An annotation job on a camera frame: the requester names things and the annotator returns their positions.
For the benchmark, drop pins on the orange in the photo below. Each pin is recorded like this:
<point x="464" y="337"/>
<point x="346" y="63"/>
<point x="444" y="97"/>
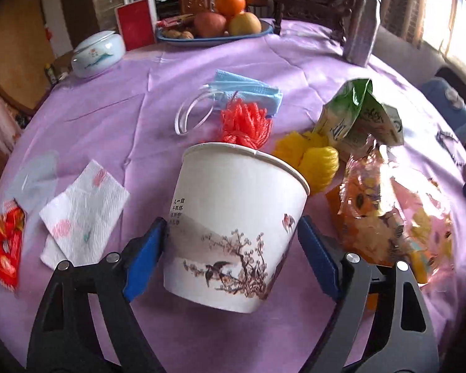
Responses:
<point x="230" y="2"/>

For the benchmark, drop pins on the red apple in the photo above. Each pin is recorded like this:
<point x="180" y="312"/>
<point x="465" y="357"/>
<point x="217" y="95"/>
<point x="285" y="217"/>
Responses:
<point x="210" y="25"/>

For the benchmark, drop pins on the white ceramic lidded jar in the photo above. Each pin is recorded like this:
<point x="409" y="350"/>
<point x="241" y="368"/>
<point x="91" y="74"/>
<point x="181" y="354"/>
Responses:
<point x="97" y="56"/>

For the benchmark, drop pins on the blue face mask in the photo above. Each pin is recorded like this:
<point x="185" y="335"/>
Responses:
<point x="244" y="89"/>

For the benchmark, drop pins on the grey foil packet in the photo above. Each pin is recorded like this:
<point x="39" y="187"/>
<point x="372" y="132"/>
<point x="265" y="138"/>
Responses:
<point x="363" y="27"/>

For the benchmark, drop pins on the blue water jug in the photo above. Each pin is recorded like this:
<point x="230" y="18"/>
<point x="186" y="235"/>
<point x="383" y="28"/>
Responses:
<point x="446" y="101"/>

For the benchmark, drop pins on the yellow foam fruit net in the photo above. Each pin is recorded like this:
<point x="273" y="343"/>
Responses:
<point x="318" y="163"/>

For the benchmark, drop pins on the small dark bottle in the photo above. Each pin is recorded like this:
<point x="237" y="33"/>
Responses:
<point x="51" y="74"/>

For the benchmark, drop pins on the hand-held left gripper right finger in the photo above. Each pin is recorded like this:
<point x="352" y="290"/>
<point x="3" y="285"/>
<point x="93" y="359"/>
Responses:
<point x="318" y="258"/>

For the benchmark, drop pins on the green snack packet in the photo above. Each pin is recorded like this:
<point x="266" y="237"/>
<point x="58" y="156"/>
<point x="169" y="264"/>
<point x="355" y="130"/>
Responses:
<point x="369" y="120"/>

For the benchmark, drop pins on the red wrapped snack bar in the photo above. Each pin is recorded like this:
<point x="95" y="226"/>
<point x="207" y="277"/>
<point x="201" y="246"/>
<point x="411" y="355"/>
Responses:
<point x="174" y="20"/>

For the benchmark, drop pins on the red foam fruit net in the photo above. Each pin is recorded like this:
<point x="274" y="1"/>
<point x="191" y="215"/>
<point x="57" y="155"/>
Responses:
<point x="244" y="124"/>

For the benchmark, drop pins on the white printed paper cup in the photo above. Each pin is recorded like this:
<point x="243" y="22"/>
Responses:
<point x="233" y="209"/>

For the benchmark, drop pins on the yellow pear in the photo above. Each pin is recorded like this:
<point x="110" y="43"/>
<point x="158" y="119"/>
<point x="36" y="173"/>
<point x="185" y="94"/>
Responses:
<point x="245" y="24"/>

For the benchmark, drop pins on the blue fruit plate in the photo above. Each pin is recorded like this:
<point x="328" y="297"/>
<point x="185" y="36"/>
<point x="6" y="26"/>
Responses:
<point x="252" y="35"/>

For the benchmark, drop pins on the purple tablecloth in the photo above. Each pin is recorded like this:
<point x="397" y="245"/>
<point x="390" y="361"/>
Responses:
<point x="139" y="105"/>

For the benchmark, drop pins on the clear floral plastic wrapper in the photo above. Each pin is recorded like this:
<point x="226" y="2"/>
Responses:
<point x="372" y="209"/>

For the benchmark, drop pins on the grey sofa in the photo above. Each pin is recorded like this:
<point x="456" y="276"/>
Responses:
<point x="404" y="54"/>

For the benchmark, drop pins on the red box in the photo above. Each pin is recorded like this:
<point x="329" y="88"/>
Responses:
<point x="136" y="23"/>

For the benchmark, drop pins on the walnut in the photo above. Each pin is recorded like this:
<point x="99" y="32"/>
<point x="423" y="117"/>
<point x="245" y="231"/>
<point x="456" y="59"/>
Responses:
<point x="171" y="34"/>
<point x="186" y="35"/>

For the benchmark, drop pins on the red foil packet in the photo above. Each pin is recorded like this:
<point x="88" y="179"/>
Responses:
<point x="2" y="248"/>

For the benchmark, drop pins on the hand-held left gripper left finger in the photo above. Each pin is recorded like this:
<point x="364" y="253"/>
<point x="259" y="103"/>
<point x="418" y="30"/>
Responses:
<point x="145" y="258"/>

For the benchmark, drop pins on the white floral paper napkin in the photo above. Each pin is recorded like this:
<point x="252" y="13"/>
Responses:
<point x="81" y="213"/>

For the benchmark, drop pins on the clear plastic piece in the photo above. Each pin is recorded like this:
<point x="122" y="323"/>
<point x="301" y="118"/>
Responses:
<point x="35" y="178"/>

